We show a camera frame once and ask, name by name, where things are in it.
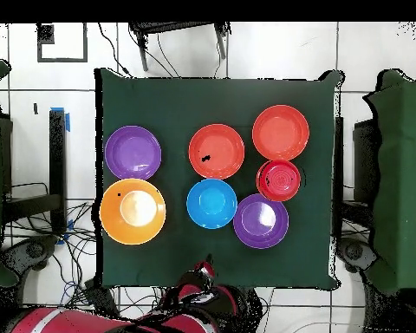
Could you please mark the black metal chair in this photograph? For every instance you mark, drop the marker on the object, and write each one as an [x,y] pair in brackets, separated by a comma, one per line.
[173,27]

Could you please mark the black square frame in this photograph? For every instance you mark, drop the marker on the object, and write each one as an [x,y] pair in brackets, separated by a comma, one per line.
[45,34]

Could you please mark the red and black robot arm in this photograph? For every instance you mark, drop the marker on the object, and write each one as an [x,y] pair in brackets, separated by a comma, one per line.
[180,312]

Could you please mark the black power brick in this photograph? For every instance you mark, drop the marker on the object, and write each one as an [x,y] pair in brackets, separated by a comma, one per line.
[100,295]

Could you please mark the dark green tablecloth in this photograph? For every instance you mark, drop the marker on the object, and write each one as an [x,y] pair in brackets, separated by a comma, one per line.
[194,100]

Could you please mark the purple plastic bowl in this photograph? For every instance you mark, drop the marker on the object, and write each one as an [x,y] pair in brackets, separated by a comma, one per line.
[260,225]
[132,152]

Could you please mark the small deep orange bowl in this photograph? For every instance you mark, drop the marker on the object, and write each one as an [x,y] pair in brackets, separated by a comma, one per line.
[279,180]

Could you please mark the wide red-orange bowl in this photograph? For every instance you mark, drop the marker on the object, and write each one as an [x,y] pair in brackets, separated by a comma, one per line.
[280,131]
[222,145]

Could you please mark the black table frame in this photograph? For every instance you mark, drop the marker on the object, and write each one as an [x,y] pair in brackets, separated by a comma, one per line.
[57,156]

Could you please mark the blue tape strip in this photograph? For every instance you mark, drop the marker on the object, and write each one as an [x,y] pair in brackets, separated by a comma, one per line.
[68,123]

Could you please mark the large yellow-orange bowl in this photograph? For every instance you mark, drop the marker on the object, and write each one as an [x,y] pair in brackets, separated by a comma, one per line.
[111,211]

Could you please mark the blue plastic bowl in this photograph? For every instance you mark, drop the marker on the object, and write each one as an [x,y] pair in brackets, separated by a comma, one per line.
[211,203]

